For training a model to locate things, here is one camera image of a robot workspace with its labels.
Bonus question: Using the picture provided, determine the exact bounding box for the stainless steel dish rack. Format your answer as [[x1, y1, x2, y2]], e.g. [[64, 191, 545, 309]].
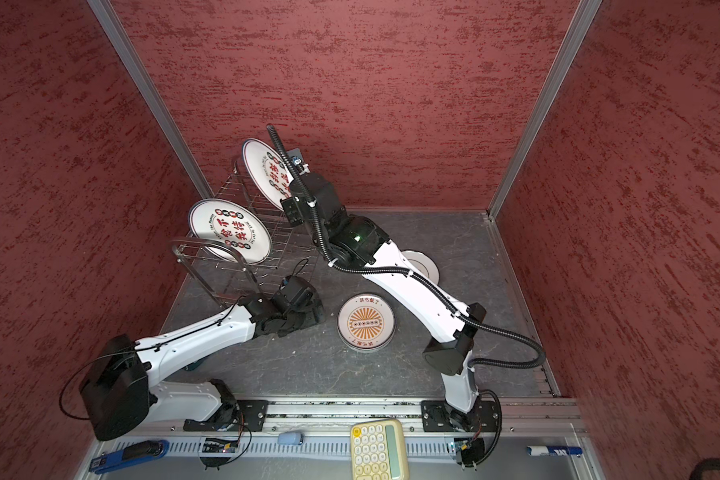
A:
[[170, 159, 318, 307]]

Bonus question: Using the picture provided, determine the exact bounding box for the white plate grey outline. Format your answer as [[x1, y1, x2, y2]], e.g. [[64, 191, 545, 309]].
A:
[[402, 250, 440, 285]]

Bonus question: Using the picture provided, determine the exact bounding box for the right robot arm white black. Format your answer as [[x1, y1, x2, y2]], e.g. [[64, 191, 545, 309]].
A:
[[281, 173, 479, 432]]

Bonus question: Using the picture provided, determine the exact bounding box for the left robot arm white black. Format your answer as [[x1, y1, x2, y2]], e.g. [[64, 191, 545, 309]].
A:
[[79, 275, 324, 441]]

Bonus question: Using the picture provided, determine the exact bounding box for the front white plate red pattern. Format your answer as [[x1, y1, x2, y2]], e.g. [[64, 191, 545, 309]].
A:
[[188, 199, 273, 264]]

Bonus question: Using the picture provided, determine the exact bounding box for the light blue eraser block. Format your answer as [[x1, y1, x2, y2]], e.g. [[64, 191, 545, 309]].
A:
[[277, 431, 304, 446]]

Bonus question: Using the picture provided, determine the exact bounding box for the left small circuit board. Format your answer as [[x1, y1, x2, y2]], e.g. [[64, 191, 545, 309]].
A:
[[201, 438, 239, 455]]

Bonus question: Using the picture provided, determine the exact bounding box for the small circuit board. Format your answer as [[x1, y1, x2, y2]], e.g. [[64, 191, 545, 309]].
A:
[[201, 438, 239, 455], [453, 438, 486, 468]]

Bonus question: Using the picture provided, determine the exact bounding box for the yellow calculator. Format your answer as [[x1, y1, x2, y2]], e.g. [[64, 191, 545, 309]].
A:
[[350, 418, 411, 480]]

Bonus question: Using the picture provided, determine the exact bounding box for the blue black tool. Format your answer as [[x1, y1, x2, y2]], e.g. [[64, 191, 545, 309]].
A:
[[88, 440, 170, 475]]

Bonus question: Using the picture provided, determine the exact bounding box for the right small circuit board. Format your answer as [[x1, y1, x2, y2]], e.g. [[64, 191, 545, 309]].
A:
[[453, 438, 486, 468]]

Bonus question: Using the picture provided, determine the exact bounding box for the blue white marker pen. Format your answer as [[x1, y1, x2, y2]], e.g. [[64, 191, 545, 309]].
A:
[[526, 445, 584, 457]]

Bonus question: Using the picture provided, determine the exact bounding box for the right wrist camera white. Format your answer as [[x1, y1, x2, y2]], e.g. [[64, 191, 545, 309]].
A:
[[287, 148, 308, 173]]

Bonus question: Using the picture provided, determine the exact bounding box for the aluminium rail frame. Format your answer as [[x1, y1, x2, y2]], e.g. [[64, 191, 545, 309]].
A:
[[74, 397, 605, 479]]

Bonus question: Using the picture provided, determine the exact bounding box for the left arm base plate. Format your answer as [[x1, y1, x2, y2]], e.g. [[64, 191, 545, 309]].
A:
[[183, 400, 269, 433]]

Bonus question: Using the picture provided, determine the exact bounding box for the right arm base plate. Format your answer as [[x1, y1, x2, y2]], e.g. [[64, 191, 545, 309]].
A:
[[420, 399, 499, 433]]

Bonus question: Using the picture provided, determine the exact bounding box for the black corrugated cable conduit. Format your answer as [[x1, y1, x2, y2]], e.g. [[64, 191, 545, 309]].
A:
[[266, 124, 547, 463]]

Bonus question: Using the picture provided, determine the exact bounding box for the left corner aluminium post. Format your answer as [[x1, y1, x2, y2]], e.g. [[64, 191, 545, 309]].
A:
[[87, 0, 214, 198]]

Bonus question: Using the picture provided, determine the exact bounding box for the corner aluminium post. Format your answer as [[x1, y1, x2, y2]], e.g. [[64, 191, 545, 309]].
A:
[[487, 0, 602, 223], [87, 0, 214, 198]]

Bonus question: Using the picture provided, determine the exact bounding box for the right corner aluminium post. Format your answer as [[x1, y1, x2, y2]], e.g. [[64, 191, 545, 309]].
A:
[[487, 0, 602, 223]]

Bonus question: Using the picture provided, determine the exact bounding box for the black cable bottom right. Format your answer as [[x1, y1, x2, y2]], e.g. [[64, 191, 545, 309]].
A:
[[688, 457, 720, 480]]

